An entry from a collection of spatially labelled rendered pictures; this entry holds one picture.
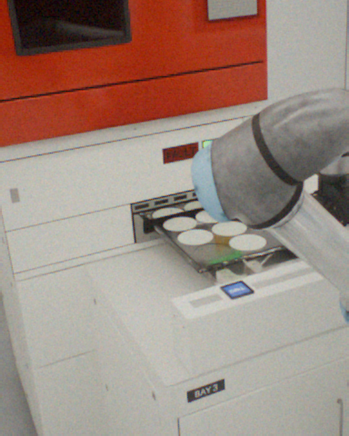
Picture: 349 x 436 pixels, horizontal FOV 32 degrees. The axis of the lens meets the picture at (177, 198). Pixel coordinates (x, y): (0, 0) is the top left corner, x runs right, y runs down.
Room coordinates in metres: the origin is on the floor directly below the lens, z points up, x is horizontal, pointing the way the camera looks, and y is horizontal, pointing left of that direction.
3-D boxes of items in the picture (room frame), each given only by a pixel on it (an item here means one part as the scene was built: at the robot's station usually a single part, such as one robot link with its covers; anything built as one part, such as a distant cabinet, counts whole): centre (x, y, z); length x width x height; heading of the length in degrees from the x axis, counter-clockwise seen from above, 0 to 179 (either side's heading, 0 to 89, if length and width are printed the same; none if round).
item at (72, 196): (1.70, 0.10, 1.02); 0.82 x 0.03 x 0.40; 112
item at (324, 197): (1.27, -0.35, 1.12); 0.09 x 0.08 x 0.12; 22
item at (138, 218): (1.75, -0.07, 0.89); 0.44 x 0.02 x 0.10; 112
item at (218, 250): (1.61, -0.14, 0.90); 0.34 x 0.34 x 0.01; 22
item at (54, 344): (2.01, 0.23, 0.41); 0.82 x 0.71 x 0.82; 112
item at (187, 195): (1.76, -0.07, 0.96); 0.44 x 0.01 x 0.02; 112
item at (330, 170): (1.26, -0.35, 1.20); 0.08 x 0.08 x 0.05
